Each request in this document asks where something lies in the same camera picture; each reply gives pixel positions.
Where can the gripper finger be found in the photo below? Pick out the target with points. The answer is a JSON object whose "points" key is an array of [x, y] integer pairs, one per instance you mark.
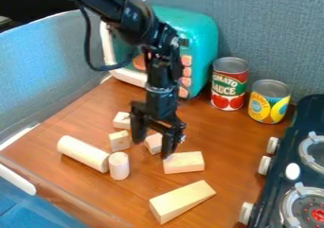
{"points": [[169, 143], [138, 127]]}

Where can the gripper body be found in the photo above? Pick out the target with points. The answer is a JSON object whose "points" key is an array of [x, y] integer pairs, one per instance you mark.
{"points": [[161, 105]]}

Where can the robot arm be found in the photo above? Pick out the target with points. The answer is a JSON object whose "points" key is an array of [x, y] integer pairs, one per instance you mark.
{"points": [[126, 12]]}

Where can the rectangular wooden block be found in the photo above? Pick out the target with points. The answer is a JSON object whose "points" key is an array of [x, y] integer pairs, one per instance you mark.
{"points": [[184, 162]]}

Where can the small wooden cylinder block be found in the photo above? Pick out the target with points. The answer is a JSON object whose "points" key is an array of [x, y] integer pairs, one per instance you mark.
{"points": [[119, 165]]}

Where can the wooden wedge block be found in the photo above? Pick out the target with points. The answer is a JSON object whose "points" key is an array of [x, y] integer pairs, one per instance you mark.
{"points": [[179, 200]]}

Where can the large wooden cylinder block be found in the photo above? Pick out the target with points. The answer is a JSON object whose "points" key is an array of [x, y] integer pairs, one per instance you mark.
{"points": [[83, 153]]}

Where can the teal toy microwave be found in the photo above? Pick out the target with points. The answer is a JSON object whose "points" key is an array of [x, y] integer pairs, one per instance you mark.
{"points": [[198, 49]]}

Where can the red tomato sauce can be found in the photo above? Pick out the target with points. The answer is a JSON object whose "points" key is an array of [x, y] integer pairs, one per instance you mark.
{"points": [[228, 83]]}

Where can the yellow can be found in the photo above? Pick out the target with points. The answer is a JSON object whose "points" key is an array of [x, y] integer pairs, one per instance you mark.
{"points": [[268, 103]]}

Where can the toy stove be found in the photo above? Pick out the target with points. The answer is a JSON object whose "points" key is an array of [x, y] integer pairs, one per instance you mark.
{"points": [[291, 168]]}

